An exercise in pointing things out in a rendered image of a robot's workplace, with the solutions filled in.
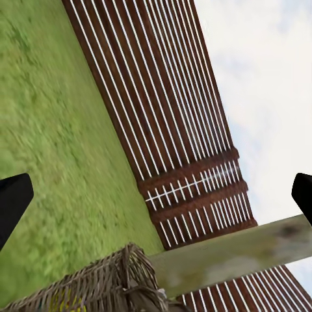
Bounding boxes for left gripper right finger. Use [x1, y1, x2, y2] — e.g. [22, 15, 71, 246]
[291, 173, 312, 225]

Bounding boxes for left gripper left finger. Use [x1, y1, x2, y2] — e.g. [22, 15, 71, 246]
[0, 173, 34, 251]

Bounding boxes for wicker basket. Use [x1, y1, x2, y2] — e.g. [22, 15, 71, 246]
[0, 242, 193, 312]

